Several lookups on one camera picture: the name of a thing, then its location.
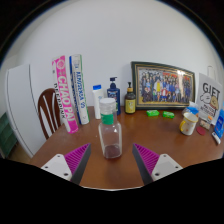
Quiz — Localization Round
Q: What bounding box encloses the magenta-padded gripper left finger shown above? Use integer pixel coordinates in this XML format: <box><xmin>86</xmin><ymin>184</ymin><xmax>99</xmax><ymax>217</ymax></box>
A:
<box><xmin>40</xmin><ymin>143</ymin><xmax>92</xmax><ymax>185</ymax></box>

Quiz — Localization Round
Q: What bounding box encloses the blue detergent bottle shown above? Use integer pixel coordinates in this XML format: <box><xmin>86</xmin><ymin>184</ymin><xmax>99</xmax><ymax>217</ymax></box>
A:
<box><xmin>213</xmin><ymin>108</ymin><xmax>224</xmax><ymax>140</ymax></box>

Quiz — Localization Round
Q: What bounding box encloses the clear bottle with green label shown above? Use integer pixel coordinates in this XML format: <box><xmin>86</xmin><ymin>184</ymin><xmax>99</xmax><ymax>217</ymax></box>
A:
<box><xmin>97</xmin><ymin>97</ymin><xmax>123</xmax><ymax>160</ymax></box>

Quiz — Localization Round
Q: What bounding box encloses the white shuttlecock tube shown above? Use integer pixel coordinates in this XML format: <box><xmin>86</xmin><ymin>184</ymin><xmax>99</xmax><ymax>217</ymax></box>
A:
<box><xmin>68</xmin><ymin>54</ymin><xmax>91</xmax><ymax>126</ymax></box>

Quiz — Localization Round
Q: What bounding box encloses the white remote control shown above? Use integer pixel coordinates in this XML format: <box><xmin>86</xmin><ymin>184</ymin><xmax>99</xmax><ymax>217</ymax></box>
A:
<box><xmin>211</xmin><ymin>131</ymin><xmax>222</xmax><ymax>145</ymax></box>

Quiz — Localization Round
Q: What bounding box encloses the white panel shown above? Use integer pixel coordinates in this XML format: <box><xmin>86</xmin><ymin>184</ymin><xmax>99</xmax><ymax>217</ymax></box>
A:
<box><xmin>4</xmin><ymin>63</ymin><xmax>48</xmax><ymax>158</ymax></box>

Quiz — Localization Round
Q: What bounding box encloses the blue tissue pack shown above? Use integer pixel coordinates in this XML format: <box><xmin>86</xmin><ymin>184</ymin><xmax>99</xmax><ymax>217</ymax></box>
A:
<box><xmin>181</xmin><ymin>101</ymin><xmax>201</xmax><ymax>118</ymax></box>

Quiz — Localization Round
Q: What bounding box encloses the pink shuttlecock tube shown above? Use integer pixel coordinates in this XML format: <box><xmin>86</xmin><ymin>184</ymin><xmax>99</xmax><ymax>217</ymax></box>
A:
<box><xmin>51</xmin><ymin>55</ymin><xmax>80</xmax><ymax>135</ymax></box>

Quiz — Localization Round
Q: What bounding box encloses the framed group photo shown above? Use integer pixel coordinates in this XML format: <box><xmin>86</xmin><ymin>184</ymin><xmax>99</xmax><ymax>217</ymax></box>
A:
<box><xmin>130</xmin><ymin>60</ymin><xmax>197</xmax><ymax>111</ymax></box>

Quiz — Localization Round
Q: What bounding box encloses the white bottle with blue cap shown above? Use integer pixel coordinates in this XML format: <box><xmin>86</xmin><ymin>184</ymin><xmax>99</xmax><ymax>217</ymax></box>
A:
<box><xmin>92</xmin><ymin>84</ymin><xmax>106</xmax><ymax>120</ymax></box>

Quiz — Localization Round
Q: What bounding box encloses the blue pump bottle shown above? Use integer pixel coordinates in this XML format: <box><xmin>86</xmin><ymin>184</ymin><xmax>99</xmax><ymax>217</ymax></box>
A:
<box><xmin>106</xmin><ymin>76</ymin><xmax>122</xmax><ymax>116</ymax></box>

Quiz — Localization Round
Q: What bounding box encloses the white mug with yellow rim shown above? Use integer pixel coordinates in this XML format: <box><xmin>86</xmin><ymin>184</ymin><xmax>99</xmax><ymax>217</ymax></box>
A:
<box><xmin>179</xmin><ymin>111</ymin><xmax>199</xmax><ymax>136</ymax></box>

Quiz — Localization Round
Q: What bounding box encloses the brown wooden chair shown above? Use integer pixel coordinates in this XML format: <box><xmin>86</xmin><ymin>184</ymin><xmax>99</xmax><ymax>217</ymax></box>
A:
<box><xmin>37</xmin><ymin>87</ymin><xmax>64</xmax><ymax>140</ymax></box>

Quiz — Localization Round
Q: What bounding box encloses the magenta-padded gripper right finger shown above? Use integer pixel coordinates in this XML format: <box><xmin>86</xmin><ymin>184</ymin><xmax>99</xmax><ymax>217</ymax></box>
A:
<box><xmin>131</xmin><ymin>143</ymin><xmax>183</xmax><ymax>186</ymax></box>

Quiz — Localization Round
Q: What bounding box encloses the round red coaster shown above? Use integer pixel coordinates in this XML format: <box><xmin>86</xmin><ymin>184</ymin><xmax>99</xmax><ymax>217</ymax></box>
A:
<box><xmin>196</xmin><ymin>125</ymin><xmax>207</xmax><ymax>136</ymax></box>

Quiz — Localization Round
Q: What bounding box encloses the white gift bag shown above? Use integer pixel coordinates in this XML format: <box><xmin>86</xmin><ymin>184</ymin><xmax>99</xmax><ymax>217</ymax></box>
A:
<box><xmin>195</xmin><ymin>65</ymin><xmax>224</xmax><ymax>126</ymax></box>

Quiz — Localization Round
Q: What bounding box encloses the small green packet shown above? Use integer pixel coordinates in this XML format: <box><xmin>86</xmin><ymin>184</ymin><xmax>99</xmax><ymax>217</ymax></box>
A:
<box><xmin>146</xmin><ymin>109</ymin><xmax>160</xmax><ymax>117</ymax></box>
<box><xmin>162</xmin><ymin>110</ymin><xmax>176</xmax><ymax>119</ymax></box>

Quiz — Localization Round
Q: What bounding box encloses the dark pump bottle, yellow label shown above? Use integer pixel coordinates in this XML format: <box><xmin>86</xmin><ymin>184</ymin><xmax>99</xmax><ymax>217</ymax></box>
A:
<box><xmin>124</xmin><ymin>81</ymin><xmax>137</xmax><ymax>115</ymax></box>

